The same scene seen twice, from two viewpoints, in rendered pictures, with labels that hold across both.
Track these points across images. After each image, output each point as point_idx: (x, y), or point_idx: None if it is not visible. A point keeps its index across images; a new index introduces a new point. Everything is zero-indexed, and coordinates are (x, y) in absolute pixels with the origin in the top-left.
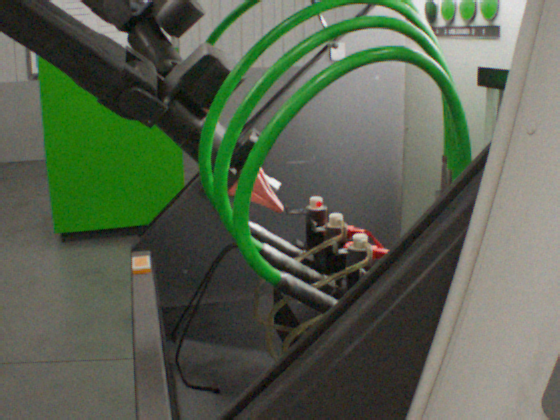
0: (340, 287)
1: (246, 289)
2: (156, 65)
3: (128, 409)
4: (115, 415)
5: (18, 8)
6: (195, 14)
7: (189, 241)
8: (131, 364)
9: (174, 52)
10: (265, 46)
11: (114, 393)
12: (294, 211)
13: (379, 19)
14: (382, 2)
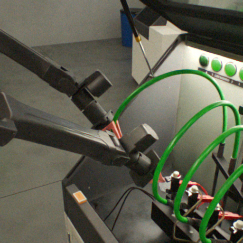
0: (193, 211)
1: (114, 187)
2: (94, 116)
3: (13, 229)
4: (7, 235)
5: (74, 140)
6: (109, 87)
7: (91, 174)
8: (4, 200)
9: (100, 107)
10: (181, 136)
11: (1, 221)
12: (168, 180)
13: (237, 129)
14: (223, 105)
